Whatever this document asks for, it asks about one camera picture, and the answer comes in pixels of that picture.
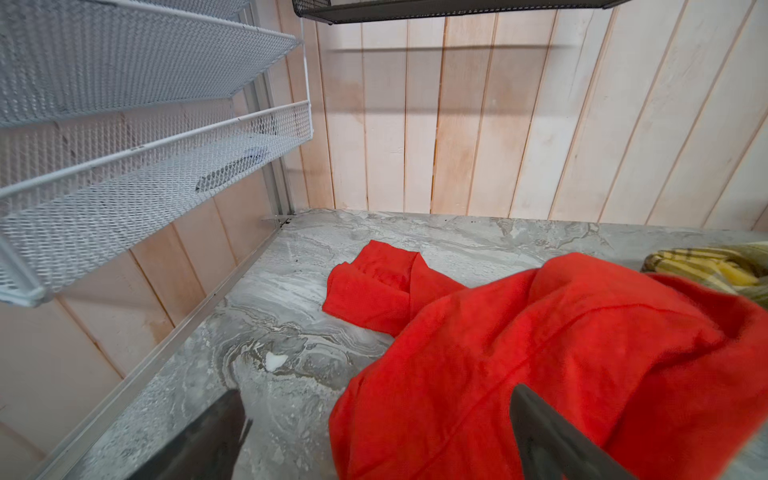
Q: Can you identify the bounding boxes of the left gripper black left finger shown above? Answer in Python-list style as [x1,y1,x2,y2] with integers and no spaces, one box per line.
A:
[129,389,253,480]

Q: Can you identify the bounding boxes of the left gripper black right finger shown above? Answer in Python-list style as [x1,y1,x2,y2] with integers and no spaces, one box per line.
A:
[510,384,633,480]

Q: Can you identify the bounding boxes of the red cloth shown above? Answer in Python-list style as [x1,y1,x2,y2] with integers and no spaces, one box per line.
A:
[323,241,767,479]

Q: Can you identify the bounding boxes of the yellow grey plaid cloth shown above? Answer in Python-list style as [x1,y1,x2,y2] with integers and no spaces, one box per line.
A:
[641,241,767,309]

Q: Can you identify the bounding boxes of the white mesh wall shelf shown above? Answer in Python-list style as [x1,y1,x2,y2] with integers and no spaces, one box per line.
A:
[1,1,313,307]

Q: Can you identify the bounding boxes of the black mesh wall shelf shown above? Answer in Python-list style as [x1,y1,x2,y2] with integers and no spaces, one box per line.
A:
[292,0,627,25]

